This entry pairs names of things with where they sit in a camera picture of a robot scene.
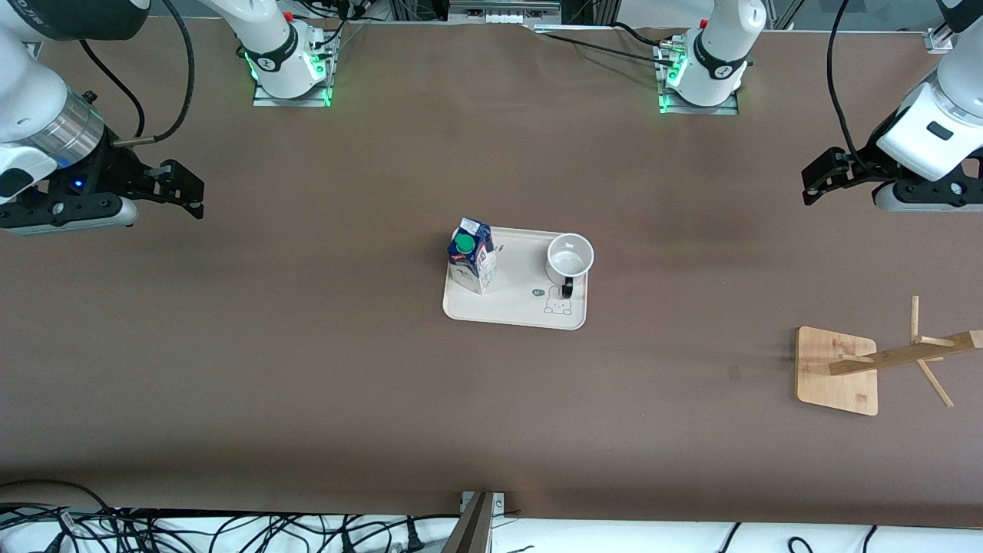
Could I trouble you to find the metal frame fixture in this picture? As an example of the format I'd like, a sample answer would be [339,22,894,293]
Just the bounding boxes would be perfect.
[448,0,561,25]

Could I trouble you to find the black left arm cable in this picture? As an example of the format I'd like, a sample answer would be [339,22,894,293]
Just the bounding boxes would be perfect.
[826,0,865,170]

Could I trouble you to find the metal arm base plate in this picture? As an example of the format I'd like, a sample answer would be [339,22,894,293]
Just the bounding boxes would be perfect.
[252,75,333,108]
[659,84,740,116]

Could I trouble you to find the tangled black floor cables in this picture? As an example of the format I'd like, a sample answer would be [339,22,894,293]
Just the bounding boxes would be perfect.
[0,480,462,553]

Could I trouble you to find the white smiley cup black handle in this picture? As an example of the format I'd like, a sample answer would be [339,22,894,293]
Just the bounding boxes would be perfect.
[545,233,596,300]

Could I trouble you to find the beige rabbit print tray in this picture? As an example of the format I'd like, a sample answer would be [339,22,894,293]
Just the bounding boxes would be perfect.
[443,225,590,331]

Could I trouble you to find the long black table cable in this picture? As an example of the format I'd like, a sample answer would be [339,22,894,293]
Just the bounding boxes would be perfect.
[538,31,680,71]

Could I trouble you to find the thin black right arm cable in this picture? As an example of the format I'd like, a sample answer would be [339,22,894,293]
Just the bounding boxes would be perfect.
[79,40,147,139]

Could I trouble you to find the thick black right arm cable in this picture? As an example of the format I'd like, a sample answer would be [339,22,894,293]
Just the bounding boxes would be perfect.
[115,0,197,147]

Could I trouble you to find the wooden cup rack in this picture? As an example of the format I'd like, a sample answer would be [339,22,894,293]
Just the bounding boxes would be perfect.
[795,295,983,417]

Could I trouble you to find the short black table cable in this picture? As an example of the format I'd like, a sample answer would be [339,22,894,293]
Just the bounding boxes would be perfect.
[611,22,669,47]

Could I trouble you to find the blue milk carton green cap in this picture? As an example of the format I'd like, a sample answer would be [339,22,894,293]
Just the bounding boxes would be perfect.
[447,217,498,296]

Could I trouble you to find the metal camera post bracket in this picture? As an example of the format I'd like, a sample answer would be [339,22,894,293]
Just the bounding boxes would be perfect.
[459,490,508,553]

